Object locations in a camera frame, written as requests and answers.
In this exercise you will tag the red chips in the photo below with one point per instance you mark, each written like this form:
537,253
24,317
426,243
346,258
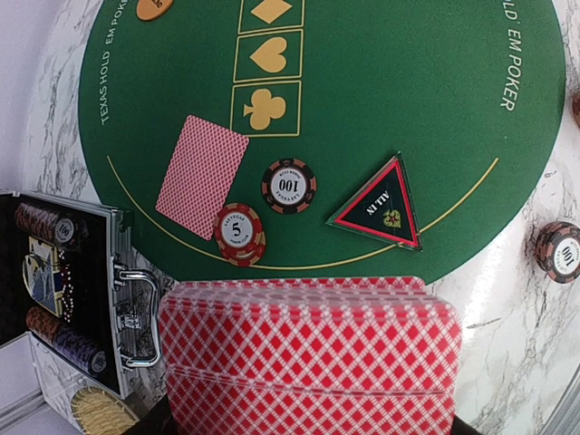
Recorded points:
240,235

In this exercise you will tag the black triangular all-in button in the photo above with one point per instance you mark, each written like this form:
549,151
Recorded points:
382,208

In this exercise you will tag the red card seat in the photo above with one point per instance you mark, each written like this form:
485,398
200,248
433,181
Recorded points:
201,172

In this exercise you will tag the red playing card deck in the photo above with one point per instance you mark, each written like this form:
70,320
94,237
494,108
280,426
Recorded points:
373,355

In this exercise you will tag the orange round blind button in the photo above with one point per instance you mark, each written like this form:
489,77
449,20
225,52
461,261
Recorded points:
149,10

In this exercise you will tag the dark brown poker chip stack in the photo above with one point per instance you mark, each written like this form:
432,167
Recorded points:
557,251

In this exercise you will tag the red poker chip stack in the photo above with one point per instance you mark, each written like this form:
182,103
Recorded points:
576,108

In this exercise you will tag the round green poker mat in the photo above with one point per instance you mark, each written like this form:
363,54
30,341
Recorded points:
470,93

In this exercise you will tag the red dice row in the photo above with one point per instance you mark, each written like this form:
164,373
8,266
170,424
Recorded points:
67,287

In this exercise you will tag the dark red chip row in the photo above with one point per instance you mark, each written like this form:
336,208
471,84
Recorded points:
43,223

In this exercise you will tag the aluminium poker chip case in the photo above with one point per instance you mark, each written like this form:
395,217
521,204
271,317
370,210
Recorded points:
115,303

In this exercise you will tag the blue card deck in case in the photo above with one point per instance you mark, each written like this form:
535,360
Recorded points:
42,275

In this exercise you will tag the red purple chip row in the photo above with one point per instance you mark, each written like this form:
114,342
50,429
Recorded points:
76,348

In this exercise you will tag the woven bamboo tray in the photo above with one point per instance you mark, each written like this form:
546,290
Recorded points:
98,412

